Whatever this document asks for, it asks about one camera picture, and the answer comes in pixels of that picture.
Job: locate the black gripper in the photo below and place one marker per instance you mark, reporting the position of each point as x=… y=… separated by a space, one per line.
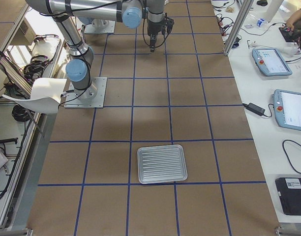
x=154 y=28

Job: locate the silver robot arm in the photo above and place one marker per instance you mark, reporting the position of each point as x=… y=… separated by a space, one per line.
x=128 y=12

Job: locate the ribbed metal tray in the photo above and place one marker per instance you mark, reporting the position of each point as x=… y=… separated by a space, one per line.
x=160 y=164

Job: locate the clear plastic bottle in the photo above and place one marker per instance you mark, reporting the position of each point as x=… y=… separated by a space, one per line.
x=261 y=23

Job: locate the far blue teach pendant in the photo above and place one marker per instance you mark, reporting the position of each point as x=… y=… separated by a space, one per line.
x=270 y=62

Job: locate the blue teach pendant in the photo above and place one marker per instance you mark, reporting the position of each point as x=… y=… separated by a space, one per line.
x=287 y=109
x=270 y=62

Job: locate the black power adapter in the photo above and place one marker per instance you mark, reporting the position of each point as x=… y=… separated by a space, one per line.
x=254 y=108

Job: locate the near blue teach pendant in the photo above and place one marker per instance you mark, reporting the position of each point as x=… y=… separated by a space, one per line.
x=287 y=109

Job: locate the black box with label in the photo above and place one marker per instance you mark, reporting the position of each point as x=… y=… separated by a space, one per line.
x=289 y=191

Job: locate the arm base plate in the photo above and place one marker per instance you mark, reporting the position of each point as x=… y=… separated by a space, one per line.
x=96 y=96
x=100 y=27

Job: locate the aluminium frame post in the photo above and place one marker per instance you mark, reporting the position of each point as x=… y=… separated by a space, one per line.
x=244 y=10

